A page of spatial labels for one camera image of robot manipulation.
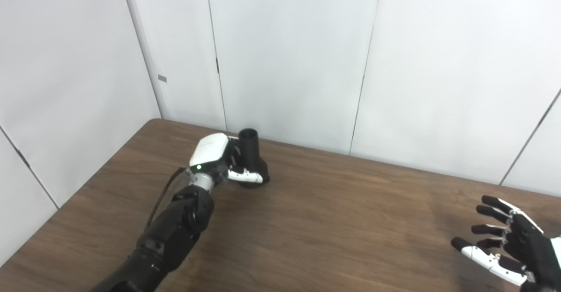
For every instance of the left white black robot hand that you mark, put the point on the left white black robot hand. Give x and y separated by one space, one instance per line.
209 149

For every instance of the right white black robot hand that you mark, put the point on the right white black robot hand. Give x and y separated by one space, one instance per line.
530 248

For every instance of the black flared nozzle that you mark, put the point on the black flared nozzle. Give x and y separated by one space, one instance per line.
252 151

